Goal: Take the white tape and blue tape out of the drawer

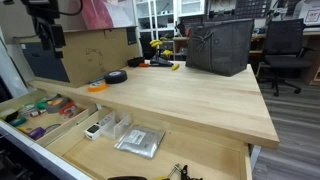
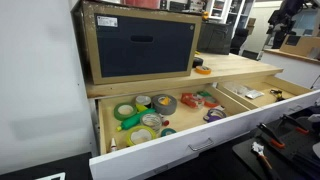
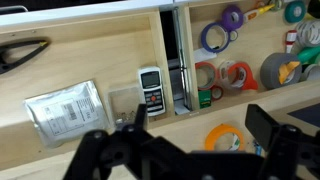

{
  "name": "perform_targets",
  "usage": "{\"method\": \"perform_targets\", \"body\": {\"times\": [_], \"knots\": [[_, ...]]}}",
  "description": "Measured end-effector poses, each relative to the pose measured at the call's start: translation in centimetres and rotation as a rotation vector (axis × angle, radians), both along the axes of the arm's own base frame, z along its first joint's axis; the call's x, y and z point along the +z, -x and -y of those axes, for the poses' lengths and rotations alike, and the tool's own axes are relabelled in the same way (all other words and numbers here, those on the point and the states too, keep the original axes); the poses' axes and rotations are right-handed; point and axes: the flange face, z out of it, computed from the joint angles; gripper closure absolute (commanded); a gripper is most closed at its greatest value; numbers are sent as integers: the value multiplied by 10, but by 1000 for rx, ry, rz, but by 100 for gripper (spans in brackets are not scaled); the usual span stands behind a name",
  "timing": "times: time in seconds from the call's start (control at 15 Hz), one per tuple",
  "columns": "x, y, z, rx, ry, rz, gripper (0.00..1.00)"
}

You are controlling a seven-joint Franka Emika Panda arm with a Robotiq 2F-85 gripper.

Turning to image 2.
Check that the orange tape roll on table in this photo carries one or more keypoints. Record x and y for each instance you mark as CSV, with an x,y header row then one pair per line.
x,y
203,70

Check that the pliers in drawer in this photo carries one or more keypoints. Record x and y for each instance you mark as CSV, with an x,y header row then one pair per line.
x,y
277,94

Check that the silver tape roll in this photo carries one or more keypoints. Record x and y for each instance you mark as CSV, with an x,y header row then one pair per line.
x,y
152,120

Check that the small teal tape roll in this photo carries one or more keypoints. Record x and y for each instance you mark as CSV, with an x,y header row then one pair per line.
x,y
167,131

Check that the large cardboard box black front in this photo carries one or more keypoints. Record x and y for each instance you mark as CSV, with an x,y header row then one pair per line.
x,y
121,43

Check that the black tape roll on table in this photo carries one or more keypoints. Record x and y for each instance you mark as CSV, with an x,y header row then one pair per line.
x,y
197,62

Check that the black orange clamp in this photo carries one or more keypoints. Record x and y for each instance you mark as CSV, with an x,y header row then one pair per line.
x,y
274,139

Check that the clear plastic bag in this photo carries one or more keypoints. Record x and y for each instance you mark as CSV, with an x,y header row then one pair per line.
x,y
244,91

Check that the metal drawer handle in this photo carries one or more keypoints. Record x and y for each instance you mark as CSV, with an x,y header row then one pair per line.
x,y
202,146

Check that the clear tape red dispenser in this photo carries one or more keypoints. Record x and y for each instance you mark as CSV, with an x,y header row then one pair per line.
x,y
193,100

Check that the grey duct tape roll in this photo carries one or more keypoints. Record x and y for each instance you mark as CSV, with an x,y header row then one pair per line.
x,y
164,104

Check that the red tape roll in drawer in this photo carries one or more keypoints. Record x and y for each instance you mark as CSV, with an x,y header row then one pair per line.
x,y
210,102

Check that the small white glue tube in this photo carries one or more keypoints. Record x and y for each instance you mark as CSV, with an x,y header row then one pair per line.
x,y
113,146

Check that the white drawer with wood interior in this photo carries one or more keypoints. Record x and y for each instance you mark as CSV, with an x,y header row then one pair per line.
x,y
147,159

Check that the yellow-green tape roll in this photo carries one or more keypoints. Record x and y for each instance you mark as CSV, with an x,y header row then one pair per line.
x,y
139,134

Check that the purple tape roll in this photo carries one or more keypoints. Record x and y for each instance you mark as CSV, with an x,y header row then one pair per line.
x,y
214,114

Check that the green tape roll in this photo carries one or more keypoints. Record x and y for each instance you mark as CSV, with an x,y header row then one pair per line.
x,y
123,111

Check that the green glue bottle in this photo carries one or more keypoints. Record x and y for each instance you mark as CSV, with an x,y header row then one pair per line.
x,y
134,120

